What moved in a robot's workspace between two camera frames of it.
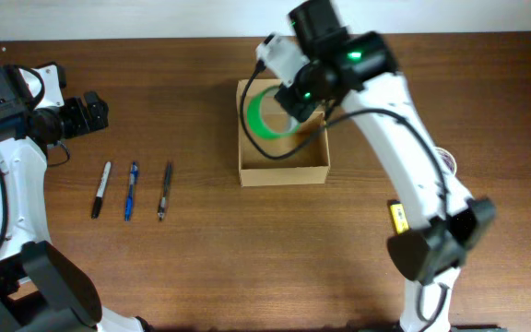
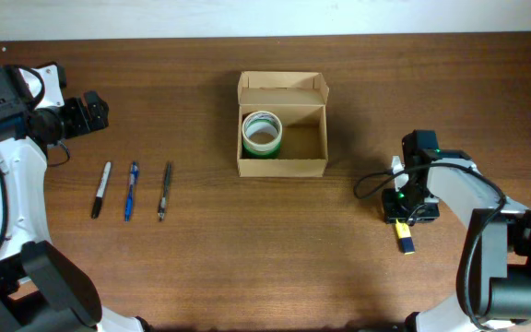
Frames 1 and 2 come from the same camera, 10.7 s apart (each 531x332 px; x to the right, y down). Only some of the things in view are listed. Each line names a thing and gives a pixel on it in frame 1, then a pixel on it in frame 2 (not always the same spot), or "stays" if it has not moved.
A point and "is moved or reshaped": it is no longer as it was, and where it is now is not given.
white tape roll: x=448 y=160 is moved or reshaped
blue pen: x=133 y=182 stays
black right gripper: x=290 y=104 -> x=411 y=214
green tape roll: x=257 y=124 -> x=261 y=154
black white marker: x=97 y=203 stays
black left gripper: x=83 y=116 stays
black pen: x=162 y=203 stays
